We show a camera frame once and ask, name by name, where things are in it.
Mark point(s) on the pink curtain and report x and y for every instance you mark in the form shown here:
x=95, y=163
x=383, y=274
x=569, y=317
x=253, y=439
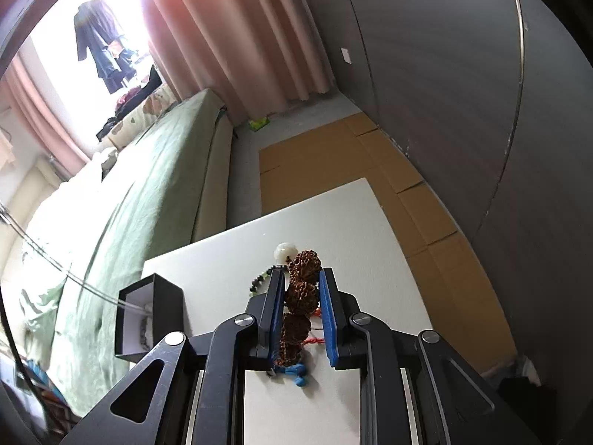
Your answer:
x=37, y=120
x=241, y=32

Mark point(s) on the black jewelry box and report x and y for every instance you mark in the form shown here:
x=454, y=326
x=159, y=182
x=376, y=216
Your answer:
x=150, y=317

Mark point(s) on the green packet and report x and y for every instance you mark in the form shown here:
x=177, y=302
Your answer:
x=258, y=124

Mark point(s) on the hanging dark clothes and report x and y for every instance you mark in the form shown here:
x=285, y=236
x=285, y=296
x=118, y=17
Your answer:
x=99, y=44

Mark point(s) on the white round bead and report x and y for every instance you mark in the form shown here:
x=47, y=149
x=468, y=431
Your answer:
x=285, y=251

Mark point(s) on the bed with green blanket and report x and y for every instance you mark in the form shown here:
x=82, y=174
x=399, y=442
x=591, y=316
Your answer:
x=129, y=236

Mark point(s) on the flattened cardboard sheets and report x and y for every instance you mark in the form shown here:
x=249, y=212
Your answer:
x=384, y=204

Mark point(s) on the white table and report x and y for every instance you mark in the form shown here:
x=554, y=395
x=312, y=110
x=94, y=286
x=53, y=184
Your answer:
x=287, y=250

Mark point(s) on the white wall socket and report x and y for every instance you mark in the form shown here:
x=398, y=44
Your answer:
x=346, y=54

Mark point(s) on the pile of clothes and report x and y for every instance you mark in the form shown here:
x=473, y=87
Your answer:
x=134, y=97

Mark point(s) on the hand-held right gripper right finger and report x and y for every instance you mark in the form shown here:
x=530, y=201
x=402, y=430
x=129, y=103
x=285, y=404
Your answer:
x=330, y=315

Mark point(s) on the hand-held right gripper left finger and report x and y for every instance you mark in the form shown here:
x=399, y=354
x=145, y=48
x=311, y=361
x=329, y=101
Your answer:
x=278, y=315

